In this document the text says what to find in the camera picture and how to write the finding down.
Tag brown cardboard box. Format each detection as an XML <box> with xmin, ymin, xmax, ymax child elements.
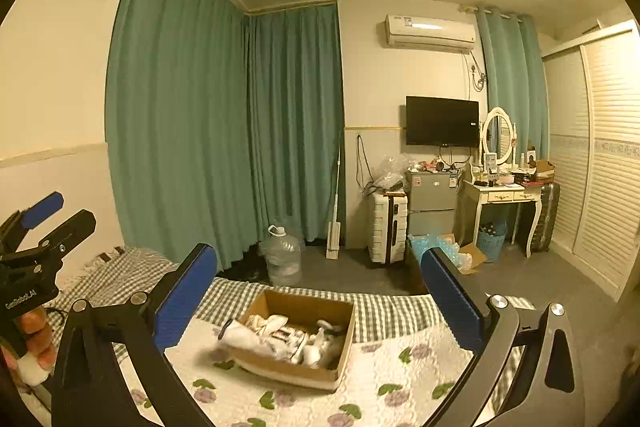
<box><xmin>216</xmin><ymin>289</ymin><xmax>357</xmax><ymax>392</ymax></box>

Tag white dressing table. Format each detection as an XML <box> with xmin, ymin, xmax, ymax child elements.
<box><xmin>462</xmin><ymin>177</ymin><xmax>543</xmax><ymax>258</ymax></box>

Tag white mop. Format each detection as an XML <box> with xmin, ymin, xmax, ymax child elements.
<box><xmin>326</xmin><ymin>142</ymin><xmax>346</xmax><ymax>259</ymax></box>

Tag bed with floral quilt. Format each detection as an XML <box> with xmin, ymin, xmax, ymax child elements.
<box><xmin>45</xmin><ymin>247</ymin><xmax>536</xmax><ymax>408</ymax></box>

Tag white socks with green band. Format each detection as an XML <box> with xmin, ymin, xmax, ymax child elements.
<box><xmin>300</xmin><ymin>319</ymin><xmax>348</xmax><ymax>368</ymax></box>

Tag black wall cable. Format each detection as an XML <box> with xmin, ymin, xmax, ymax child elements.
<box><xmin>467</xmin><ymin>52</ymin><xmax>488</xmax><ymax>92</ymax></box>

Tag white air conditioner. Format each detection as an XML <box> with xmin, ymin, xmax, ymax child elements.
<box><xmin>384</xmin><ymin>13</ymin><xmax>477</xmax><ymax>54</ymax></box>

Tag open cardboard floor box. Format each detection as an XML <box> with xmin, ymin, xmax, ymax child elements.
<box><xmin>440</xmin><ymin>232</ymin><xmax>488</xmax><ymax>277</ymax></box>

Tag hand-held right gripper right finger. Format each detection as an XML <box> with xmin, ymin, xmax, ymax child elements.
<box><xmin>421</xmin><ymin>248</ymin><xmax>586</xmax><ymax>427</ymax></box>

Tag person's left hand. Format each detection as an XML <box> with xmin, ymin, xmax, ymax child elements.
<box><xmin>4</xmin><ymin>307</ymin><xmax>56</xmax><ymax>388</ymax></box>

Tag blue basket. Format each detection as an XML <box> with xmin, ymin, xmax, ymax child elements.
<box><xmin>476</xmin><ymin>222</ymin><xmax>508</xmax><ymax>264</ymax></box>

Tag floral print white cloth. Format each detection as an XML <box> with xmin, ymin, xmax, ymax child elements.
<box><xmin>216</xmin><ymin>314</ymin><xmax>306</xmax><ymax>358</ymax></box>

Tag white floral quilt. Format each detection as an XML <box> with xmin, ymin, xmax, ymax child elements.
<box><xmin>112</xmin><ymin>314</ymin><xmax>483</xmax><ymax>427</ymax></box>

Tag white suitcase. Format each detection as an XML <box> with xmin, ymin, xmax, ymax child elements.
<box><xmin>369</xmin><ymin>191</ymin><xmax>408</xmax><ymax>264</ymax></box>

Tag narrow green curtain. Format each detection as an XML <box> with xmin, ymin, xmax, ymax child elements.
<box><xmin>475</xmin><ymin>7</ymin><xmax>551</xmax><ymax>168</ymax></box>

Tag dark suitcase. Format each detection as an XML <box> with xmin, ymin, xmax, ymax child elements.
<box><xmin>530</xmin><ymin>181</ymin><xmax>561</xmax><ymax>253</ymax></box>

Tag clear plastic bag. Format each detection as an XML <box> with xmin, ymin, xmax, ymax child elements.
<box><xmin>372</xmin><ymin>154</ymin><xmax>411</xmax><ymax>192</ymax></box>

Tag black wall television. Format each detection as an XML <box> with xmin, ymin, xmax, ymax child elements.
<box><xmin>405</xmin><ymin>95</ymin><xmax>480</xmax><ymax>146</ymax></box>

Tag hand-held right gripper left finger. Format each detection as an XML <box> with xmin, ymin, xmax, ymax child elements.
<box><xmin>50</xmin><ymin>243</ymin><xmax>218</xmax><ymax>427</ymax></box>

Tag clear water jug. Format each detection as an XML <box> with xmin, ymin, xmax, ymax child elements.
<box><xmin>259</xmin><ymin>224</ymin><xmax>303</xmax><ymax>288</ymax></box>

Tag grey mini fridge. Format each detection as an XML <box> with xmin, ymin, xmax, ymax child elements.
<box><xmin>405</xmin><ymin>168</ymin><xmax>462</xmax><ymax>238</ymax></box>

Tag white louvred wardrobe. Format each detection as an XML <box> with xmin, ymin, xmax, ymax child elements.
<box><xmin>541</xmin><ymin>19</ymin><xmax>640</xmax><ymax>303</ymax></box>

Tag wide green curtain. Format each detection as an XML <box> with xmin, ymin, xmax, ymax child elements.
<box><xmin>105</xmin><ymin>0</ymin><xmax>251</xmax><ymax>270</ymax></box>

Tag white oval vanity mirror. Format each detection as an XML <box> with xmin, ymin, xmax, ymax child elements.
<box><xmin>480</xmin><ymin>107</ymin><xmax>517</xmax><ymax>168</ymax></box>

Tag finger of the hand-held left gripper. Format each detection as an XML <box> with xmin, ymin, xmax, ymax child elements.
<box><xmin>37</xmin><ymin>209</ymin><xmax>97</xmax><ymax>254</ymax></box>
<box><xmin>0</xmin><ymin>192</ymin><xmax>65</xmax><ymax>253</ymax></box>

